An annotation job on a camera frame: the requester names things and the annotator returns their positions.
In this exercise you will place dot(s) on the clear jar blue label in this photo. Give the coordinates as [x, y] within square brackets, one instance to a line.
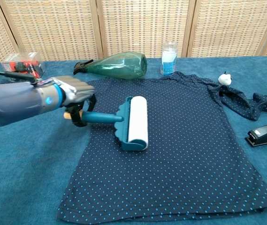
[169, 61]

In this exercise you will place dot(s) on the clear box of red clips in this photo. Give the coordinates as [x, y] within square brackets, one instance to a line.
[24, 65]

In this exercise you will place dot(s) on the teal table cloth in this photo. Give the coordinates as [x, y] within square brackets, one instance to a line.
[25, 164]

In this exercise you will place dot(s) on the green spray bottle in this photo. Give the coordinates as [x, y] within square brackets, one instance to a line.
[121, 66]

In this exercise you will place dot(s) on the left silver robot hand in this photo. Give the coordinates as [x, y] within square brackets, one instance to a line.
[75, 90]

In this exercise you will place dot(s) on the woven rattan folding screen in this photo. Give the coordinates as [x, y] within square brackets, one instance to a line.
[133, 25]

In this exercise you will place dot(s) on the black stapler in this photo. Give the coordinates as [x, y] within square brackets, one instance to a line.
[265, 134]

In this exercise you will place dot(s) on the small white figurine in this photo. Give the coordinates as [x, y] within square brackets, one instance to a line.
[225, 79]

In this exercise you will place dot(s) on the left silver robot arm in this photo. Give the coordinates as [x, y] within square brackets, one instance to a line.
[16, 100]

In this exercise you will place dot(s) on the dark polka dot shirt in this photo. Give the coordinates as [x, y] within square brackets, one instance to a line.
[166, 145]

